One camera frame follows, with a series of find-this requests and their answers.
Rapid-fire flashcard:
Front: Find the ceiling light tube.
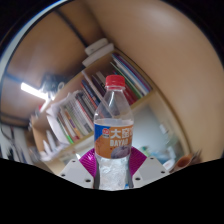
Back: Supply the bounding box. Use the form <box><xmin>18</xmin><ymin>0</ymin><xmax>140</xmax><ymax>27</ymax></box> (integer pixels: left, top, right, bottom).
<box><xmin>20</xmin><ymin>82</ymin><xmax>49</xmax><ymax>101</ymax></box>

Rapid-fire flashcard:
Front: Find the wooden shelf unit with books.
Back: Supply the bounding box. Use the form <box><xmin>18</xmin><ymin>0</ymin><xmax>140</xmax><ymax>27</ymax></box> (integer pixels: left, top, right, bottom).
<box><xmin>29</xmin><ymin>37</ymin><xmax>198</xmax><ymax>166</ymax></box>

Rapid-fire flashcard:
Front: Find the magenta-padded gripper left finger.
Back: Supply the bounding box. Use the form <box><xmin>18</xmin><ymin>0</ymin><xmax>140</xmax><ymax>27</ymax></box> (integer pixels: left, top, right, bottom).
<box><xmin>59</xmin><ymin>148</ymin><xmax>100</xmax><ymax>190</ymax></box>

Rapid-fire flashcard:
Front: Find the clear red-capped drink bottle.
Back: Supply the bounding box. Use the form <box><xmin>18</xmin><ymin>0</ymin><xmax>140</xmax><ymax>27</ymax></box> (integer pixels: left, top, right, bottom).
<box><xmin>93</xmin><ymin>74</ymin><xmax>135</xmax><ymax>192</ymax></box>

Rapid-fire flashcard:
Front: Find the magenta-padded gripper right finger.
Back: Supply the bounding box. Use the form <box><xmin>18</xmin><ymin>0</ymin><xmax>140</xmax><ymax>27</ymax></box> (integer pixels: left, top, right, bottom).
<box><xmin>126</xmin><ymin>146</ymin><xmax>170</xmax><ymax>190</ymax></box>

